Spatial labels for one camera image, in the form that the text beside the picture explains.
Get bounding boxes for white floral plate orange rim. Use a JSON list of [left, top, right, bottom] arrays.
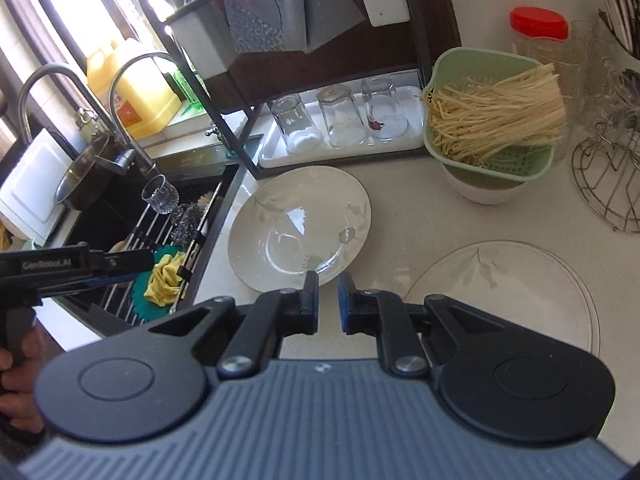
[[405, 240, 601, 356]]

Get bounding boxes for chrome kitchen faucet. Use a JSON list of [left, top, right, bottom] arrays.
[[17, 51, 177, 178]]

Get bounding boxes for person's left hand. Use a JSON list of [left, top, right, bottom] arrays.
[[1, 326, 46, 434]]

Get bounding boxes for white cutting board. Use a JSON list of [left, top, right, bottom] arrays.
[[1, 129, 72, 246]]

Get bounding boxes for steel pot in sink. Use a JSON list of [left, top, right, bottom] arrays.
[[54, 133, 127, 211]]

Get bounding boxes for yellow cloth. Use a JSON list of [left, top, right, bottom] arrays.
[[143, 252, 186, 307]]

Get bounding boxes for small glass cup in sink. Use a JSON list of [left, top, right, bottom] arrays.
[[141, 174, 179, 214]]

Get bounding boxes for white bowl orange base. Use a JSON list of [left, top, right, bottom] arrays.
[[442, 165, 526, 205]]

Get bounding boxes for upturned clear glass left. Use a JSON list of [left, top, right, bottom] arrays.
[[270, 93, 322, 154]]

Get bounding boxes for upturned clear glass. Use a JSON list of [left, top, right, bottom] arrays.
[[270, 93, 322, 154], [361, 76, 409, 142], [317, 84, 368, 148]]

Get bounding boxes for upturned clear glass middle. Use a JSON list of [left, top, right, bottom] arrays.
[[317, 84, 368, 148]]

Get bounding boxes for upturned clear glass right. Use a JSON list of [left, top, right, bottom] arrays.
[[361, 76, 409, 142]]

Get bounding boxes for white drip tray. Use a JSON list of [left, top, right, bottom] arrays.
[[257, 84, 432, 170]]

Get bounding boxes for yellow oil jug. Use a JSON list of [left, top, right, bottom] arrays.
[[87, 38, 181, 140]]

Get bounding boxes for green plastic colander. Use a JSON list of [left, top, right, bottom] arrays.
[[422, 47, 556, 182]]

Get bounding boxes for pale yellow noodles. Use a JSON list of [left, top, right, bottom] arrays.
[[423, 64, 566, 167]]

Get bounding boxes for black metal dish rack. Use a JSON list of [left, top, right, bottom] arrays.
[[139, 0, 461, 179]]

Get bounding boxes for grey cutlery holder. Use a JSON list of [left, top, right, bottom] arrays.
[[166, 0, 364, 79]]

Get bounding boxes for red lid plastic jar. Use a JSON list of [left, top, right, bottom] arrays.
[[509, 6, 587, 165]]

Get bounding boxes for chopstick holder with chopsticks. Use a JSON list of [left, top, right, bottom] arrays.
[[598, 0, 639, 73]]

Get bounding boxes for metal wire cup rack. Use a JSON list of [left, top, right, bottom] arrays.
[[570, 120, 639, 234]]

